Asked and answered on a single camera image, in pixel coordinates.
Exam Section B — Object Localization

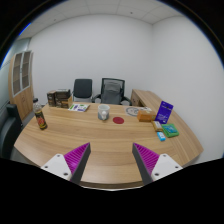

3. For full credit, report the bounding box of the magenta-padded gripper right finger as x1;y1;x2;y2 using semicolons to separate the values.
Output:
132;142;184;186

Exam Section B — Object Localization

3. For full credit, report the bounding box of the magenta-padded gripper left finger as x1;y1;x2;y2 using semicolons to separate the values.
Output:
40;142;92;185

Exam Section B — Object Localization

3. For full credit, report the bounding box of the clear bottle with dark label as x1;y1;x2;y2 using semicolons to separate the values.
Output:
32;97;48;131

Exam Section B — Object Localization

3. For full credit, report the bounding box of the small blue packet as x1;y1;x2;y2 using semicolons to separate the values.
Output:
156;131;167;142

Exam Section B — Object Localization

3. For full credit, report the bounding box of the small tan box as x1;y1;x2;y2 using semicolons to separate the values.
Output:
151;120;164;132

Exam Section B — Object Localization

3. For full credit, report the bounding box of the green flat box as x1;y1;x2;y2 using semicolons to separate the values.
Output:
161;123;180;138

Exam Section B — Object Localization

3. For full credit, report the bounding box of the orange box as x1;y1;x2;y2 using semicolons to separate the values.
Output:
136;109;157;123

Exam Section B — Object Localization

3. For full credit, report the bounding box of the flat round red coaster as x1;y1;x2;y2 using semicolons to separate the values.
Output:
112;116;125;125

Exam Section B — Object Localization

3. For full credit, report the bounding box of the purple standing card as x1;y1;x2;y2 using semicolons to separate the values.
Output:
154;100;175;125

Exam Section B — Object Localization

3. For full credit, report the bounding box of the white green purple leaflet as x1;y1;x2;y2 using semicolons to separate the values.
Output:
67;103;91;113

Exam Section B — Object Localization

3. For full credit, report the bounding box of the white and grey mug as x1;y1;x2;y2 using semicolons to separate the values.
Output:
97;103;111;121

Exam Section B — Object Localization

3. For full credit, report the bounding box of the wooden side desk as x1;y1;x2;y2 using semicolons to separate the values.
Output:
130;88;163;113

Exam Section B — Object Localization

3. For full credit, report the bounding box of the large dark brown box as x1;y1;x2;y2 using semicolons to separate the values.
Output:
54;88;73;109

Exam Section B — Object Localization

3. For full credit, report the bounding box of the small brown box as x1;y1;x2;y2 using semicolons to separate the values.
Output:
46;90;57;108

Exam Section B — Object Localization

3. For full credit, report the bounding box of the black office chair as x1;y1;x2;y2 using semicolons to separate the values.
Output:
72;78;94;103

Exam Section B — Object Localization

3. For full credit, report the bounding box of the black leather armchair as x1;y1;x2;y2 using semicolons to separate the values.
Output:
0;103;24;159

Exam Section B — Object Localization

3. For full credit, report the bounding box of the grey mesh office chair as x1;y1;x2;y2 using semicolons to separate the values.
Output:
92;77;133;106

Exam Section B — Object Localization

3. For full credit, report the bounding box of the wooden cabinet with glass doors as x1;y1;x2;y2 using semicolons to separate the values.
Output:
8;49;35;121

